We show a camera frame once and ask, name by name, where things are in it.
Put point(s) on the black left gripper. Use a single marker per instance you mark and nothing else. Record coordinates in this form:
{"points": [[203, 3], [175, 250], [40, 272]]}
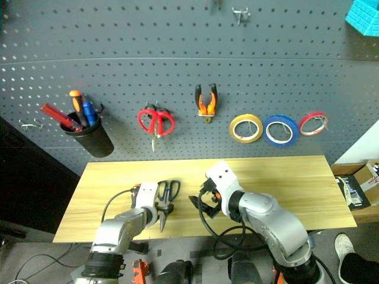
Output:
{"points": [[160, 207]]}

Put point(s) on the red tape roll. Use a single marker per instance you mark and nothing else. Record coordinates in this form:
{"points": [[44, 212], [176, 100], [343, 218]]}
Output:
{"points": [[305, 121]]}

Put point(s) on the black trouser leg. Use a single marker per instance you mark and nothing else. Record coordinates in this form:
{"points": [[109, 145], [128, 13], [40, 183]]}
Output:
{"points": [[359, 270]]}

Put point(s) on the teal foam block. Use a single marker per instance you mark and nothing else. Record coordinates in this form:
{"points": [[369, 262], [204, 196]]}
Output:
{"points": [[364, 16]]}

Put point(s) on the black and blue scissors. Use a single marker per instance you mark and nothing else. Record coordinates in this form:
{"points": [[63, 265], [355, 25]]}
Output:
{"points": [[174, 187]]}

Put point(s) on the black cup holder hook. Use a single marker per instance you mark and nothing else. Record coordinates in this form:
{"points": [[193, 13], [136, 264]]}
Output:
{"points": [[101, 108]]}

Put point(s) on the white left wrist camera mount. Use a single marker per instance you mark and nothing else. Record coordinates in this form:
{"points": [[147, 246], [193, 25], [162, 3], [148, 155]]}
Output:
{"points": [[145, 193]]}

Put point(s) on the orange and black device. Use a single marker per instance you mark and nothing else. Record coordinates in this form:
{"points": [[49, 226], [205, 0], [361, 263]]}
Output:
{"points": [[139, 270]]}

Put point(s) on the black plastic cup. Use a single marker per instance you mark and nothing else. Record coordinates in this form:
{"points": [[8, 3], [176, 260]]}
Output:
{"points": [[94, 137]]}

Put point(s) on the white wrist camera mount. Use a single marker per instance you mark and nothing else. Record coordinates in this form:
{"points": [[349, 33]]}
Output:
{"points": [[145, 193], [223, 176]]}

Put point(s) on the dark cabinet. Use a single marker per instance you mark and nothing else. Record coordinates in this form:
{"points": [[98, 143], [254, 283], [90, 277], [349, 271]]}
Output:
{"points": [[29, 183]]}

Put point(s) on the empty silver double hook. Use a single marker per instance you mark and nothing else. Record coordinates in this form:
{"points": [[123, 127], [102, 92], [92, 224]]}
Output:
{"points": [[241, 13], [31, 124]]}

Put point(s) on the orange and black screwdriver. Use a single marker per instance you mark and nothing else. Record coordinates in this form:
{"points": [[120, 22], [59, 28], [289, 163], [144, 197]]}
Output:
{"points": [[77, 106]]}

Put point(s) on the grey metal pegboard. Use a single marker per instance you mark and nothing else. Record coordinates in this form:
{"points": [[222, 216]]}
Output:
{"points": [[183, 59]]}

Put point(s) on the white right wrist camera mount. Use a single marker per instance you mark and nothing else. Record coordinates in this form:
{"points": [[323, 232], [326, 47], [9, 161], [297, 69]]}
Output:
{"points": [[223, 176]]}

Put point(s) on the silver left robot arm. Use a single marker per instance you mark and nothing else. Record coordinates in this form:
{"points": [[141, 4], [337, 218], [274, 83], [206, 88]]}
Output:
{"points": [[118, 230]]}

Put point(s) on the yellow tape roll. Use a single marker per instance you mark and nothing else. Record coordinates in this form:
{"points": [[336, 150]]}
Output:
{"points": [[234, 130]]}

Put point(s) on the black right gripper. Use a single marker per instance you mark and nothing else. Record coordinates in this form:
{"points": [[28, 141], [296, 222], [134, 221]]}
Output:
{"points": [[208, 189]]}

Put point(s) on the brown cardboard box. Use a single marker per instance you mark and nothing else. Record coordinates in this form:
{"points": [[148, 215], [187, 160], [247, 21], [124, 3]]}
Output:
{"points": [[365, 180]]}

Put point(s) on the orange and black pliers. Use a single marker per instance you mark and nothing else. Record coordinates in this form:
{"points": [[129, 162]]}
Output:
{"points": [[203, 104]]}

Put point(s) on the blue tape roll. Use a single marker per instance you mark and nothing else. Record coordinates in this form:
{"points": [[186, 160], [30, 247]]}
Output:
{"points": [[293, 134]]}

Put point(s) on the dark rounded shape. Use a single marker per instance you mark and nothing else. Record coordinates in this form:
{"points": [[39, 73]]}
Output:
{"points": [[174, 273], [247, 269]]}

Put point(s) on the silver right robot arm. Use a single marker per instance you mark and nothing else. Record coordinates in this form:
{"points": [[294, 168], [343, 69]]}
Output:
{"points": [[275, 222]]}

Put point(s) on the white sneaker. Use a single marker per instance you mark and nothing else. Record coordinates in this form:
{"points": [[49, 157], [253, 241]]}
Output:
{"points": [[344, 247]]}

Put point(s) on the black printed flat box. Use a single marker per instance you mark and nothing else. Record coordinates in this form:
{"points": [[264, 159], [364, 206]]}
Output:
{"points": [[353, 192]]}

